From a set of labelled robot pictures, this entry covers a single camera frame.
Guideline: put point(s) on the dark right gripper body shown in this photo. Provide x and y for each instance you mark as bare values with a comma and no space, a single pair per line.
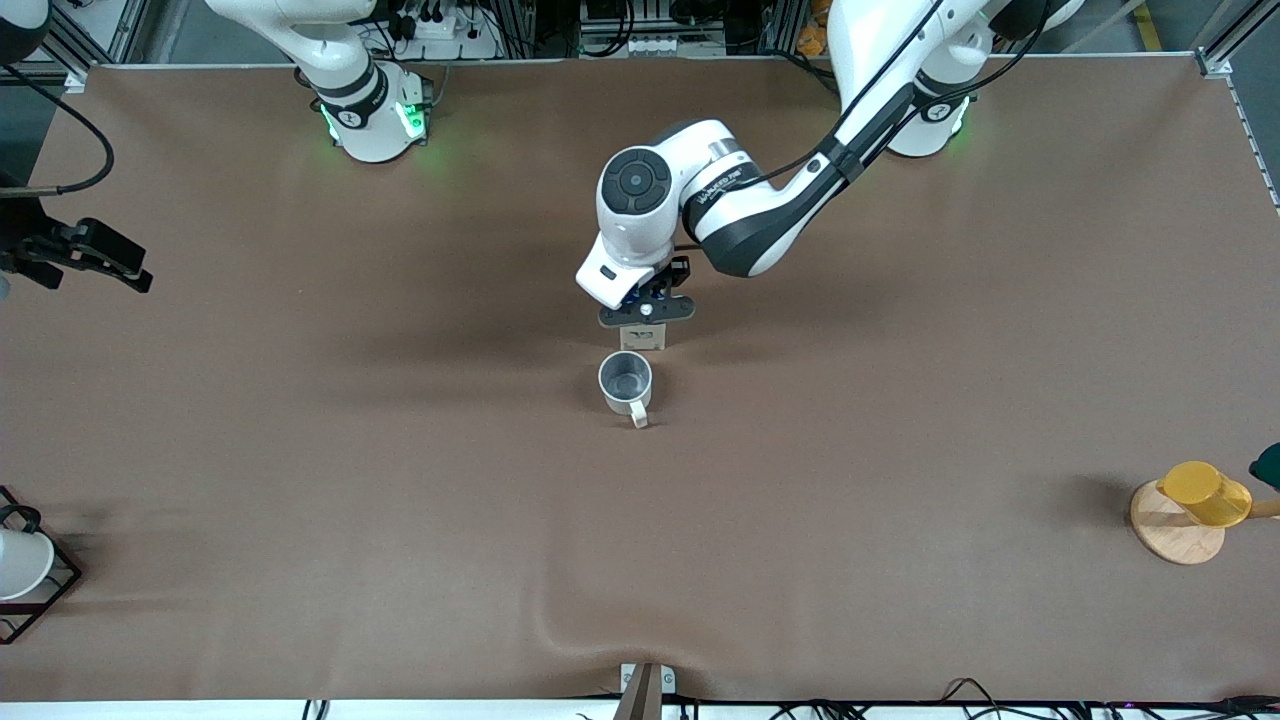
22,243

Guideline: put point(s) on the blue milk carton green cap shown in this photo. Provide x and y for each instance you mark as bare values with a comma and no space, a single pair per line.
643,337

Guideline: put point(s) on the white mug blue inside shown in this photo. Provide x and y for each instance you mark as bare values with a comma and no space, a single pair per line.
625,380

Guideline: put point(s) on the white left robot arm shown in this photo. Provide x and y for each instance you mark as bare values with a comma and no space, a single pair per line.
760,215

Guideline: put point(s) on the yellow plastic cup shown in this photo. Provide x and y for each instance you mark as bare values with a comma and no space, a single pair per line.
1205,493

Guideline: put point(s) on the dark green cup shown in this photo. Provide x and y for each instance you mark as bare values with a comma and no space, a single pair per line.
1268,466

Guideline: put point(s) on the orange snack packs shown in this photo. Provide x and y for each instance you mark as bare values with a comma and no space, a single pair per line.
815,35

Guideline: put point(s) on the brown table cover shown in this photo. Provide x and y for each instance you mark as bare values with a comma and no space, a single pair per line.
400,450

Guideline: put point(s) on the white power strip black plugs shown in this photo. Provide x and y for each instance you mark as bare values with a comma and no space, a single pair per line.
450,30

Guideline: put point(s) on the white bowl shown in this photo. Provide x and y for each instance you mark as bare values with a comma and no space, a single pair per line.
20,565

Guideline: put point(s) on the round wooden mug stand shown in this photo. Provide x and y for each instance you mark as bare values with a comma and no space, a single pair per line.
1175,540

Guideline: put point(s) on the aluminium frame post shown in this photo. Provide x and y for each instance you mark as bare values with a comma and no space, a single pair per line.
1225,45
75,45

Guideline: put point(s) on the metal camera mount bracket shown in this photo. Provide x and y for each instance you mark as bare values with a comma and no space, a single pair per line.
645,690

